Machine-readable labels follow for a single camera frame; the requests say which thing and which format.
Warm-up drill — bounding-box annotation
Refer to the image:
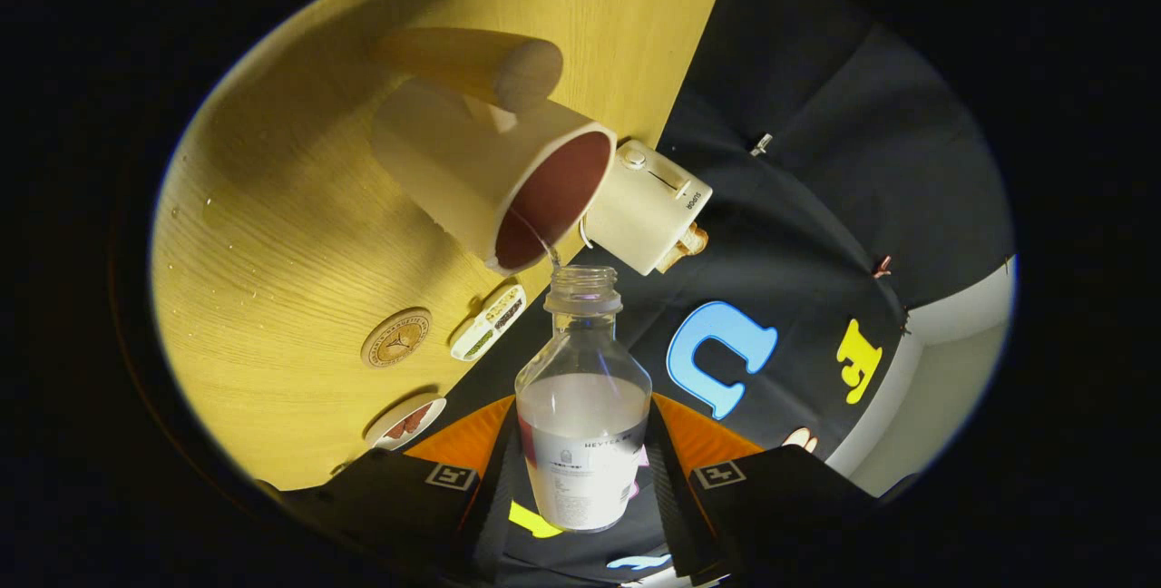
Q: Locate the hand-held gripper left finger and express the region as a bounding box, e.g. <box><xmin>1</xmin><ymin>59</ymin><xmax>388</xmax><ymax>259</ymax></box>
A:
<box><xmin>259</xmin><ymin>393</ymin><xmax>522</xmax><ymax>587</ymax></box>

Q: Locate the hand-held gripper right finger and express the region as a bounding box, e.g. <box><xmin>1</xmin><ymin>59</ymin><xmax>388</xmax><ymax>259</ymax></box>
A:
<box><xmin>646</xmin><ymin>393</ymin><xmax>917</xmax><ymax>587</ymax></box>

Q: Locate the clear plastic juice bottle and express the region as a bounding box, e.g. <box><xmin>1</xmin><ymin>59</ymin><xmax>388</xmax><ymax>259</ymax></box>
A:
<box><xmin>514</xmin><ymin>265</ymin><xmax>654</xmax><ymax>533</ymax></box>

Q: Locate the round wooden coaster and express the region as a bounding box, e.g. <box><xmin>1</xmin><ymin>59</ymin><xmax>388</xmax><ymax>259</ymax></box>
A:
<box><xmin>360</xmin><ymin>307</ymin><xmax>434</xmax><ymax>369</ymax></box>

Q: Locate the cream cup with wooden handle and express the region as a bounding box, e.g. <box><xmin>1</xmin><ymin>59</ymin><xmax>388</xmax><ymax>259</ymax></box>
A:
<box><xmin>367</xmin><ymin>25</ymin><xmax>618</xmax><ymax>277</ymax></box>

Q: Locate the white round plate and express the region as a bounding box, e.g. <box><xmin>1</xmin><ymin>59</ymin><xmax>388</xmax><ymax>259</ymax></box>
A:
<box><xmin>367</xmin><ymin>396</ymin><xmax>448</xmax><ymax>452</ymax></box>

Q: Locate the white divided seed dish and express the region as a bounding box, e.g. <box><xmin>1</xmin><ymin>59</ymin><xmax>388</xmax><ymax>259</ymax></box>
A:
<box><xmin>450</xmin><ymin>284</ymin><xmax>528</xmax><ymax>362</ymax></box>

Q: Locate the cream toaster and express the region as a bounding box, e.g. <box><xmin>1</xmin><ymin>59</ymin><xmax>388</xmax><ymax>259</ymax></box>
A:
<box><xmin>580</xmin><ymin>139</ymin><xmax>714</xmax><ymax>277</ymax></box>

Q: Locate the black backdrop cloth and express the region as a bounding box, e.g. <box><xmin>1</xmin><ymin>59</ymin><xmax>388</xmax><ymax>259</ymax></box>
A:
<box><xmin>435</xmin><ymin>0</ymin><xmax>1015</xmax><ymax>588</ymax></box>

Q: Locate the wooden table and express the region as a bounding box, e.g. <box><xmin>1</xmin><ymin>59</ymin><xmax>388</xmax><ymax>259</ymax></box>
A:
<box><xmin>150</xmin><ymin>0</ymin><xmax>731</xmax><ymax>491</ymax></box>

